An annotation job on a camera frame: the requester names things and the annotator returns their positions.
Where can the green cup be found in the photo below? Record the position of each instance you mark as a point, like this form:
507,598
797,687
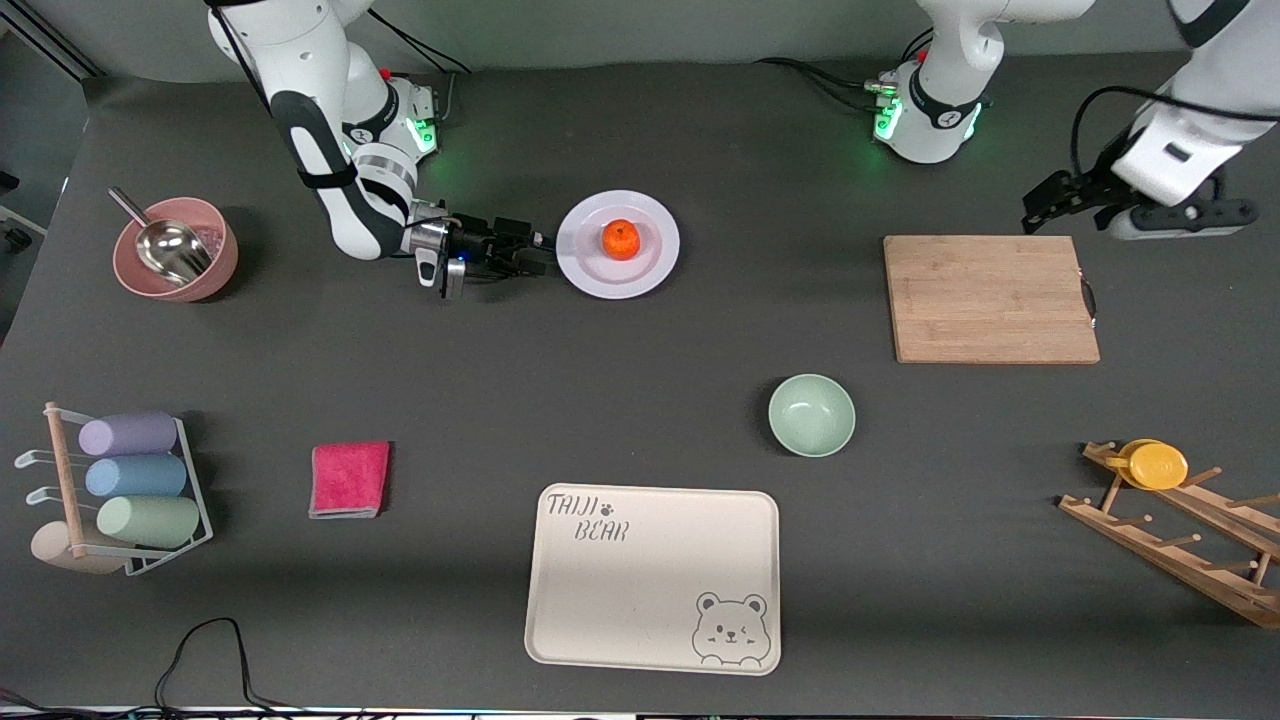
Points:
148,521

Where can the beige bear print tray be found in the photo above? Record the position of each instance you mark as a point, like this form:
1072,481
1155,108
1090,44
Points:
640,590

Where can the black board hanging loop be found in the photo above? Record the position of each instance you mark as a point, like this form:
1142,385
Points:
1091,298

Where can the orange fruit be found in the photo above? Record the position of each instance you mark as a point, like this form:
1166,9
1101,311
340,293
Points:
621,240

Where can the pink bowl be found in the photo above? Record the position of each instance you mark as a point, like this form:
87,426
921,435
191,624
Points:
225,250

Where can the white round plate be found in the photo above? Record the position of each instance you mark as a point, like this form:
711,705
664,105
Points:
650,275

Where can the metal scoop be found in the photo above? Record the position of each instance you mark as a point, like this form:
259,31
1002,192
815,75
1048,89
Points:
170,248

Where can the pink folded cloth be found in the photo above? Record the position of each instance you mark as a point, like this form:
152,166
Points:
350,480

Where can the purple cup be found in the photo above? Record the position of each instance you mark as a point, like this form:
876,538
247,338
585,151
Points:
128,434

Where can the pale green bowl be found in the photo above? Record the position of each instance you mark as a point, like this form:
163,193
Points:
811,415

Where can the blue cup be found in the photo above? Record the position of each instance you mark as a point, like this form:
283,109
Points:
136,476

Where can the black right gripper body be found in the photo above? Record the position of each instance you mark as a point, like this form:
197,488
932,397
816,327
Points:
473,243

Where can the beige cup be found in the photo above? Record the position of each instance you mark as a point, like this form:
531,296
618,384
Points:
55,550

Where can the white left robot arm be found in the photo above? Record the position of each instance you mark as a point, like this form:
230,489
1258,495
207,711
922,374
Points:
940,120

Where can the wooden cutting board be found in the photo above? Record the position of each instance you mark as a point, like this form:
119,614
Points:
985,300

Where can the wooden peg drying rack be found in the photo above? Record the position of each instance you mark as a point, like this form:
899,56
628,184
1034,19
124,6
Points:
1180,560

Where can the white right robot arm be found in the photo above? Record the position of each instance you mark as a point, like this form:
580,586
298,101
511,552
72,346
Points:
345,210

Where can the yellow cup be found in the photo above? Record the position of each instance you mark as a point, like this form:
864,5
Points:
1158,466

